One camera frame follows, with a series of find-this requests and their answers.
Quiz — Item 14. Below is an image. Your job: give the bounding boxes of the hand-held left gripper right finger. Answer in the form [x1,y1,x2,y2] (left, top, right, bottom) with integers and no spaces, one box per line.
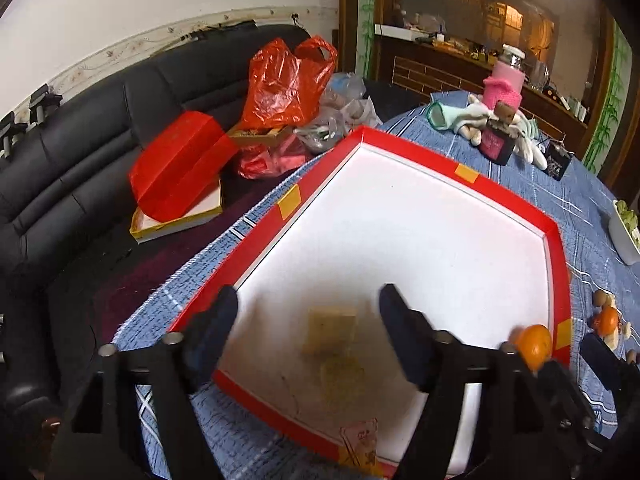
[378,284,571,480]

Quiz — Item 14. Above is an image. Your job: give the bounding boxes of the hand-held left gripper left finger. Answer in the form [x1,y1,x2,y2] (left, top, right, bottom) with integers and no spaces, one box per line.
[47,285,240,480]

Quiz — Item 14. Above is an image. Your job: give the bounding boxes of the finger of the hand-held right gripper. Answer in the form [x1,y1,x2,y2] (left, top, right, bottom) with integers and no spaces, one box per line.
[537,360,598,441]
[581,334,640,406]

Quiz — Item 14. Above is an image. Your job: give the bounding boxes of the cream-coloured nut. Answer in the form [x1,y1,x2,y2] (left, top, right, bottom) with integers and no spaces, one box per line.
[607,322,631,348]

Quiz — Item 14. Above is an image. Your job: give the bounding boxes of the orange mandarin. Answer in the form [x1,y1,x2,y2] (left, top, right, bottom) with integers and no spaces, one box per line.
[592,307,621,334]
[515,324,554,372]

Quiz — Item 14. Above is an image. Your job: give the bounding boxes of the red cardboard box tray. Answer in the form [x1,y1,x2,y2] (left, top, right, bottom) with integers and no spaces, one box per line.
[212,126,574,480]

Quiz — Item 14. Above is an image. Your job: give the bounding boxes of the white and yellow box base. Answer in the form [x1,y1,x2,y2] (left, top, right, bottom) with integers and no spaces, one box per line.
[130,180,223,245]

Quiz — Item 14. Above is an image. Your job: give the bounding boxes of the white bowl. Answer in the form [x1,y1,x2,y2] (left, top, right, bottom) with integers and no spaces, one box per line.
[607,199,640,266]

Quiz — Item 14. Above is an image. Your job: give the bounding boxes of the green leafy vegetables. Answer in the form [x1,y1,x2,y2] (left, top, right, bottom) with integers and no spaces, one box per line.
[614,200,640,233]

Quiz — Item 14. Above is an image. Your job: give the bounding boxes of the red gift box lid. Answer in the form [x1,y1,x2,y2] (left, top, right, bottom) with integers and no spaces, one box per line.
[129,111,240,223]

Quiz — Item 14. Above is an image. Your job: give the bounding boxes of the pink-red plastic bag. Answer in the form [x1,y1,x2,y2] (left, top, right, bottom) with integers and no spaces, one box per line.
[235,132,311,181]

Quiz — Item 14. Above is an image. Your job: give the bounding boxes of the open yellow-edged cardboard box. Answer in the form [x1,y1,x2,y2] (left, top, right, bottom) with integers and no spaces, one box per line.
[226,125,296,150]

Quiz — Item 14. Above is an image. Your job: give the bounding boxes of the small black box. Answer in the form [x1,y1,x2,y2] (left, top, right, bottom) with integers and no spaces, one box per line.
[542,140,573,181]

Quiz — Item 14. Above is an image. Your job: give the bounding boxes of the mint green glove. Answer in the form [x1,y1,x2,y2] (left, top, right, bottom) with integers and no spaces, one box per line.
[426,101,481,133]

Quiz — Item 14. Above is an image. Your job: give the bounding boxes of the white work glove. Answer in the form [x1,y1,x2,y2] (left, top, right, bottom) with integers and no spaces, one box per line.
[512,110,551,163]
[452,91,501,141]

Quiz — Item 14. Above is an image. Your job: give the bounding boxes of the black leather sofa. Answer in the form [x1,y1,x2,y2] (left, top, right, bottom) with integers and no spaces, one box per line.
[0,24,426,461]

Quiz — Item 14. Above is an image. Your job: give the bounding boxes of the clear plastic bags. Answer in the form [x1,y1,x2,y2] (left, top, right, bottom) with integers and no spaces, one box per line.
[295,72,383,153]

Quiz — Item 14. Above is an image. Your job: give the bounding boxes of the red plastic bag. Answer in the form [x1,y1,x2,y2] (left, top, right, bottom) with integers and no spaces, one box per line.
[241,36,339,131]

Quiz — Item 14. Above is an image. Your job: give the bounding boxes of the wooden glass cabinet partition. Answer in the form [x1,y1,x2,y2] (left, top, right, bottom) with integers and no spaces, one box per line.
[340,0,640,191]

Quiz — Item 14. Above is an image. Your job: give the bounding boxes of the bottle with pink knit sleeve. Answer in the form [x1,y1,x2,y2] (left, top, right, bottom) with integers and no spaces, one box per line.
[482,44,527,111]

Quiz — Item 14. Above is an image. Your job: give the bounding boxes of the white tray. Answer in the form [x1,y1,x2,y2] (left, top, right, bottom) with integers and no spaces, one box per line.
[375,24,431,42]

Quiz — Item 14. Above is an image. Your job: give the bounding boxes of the black bracket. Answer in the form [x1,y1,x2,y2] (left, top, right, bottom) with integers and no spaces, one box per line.
[0,112,28,161]
[29,85,63,126]

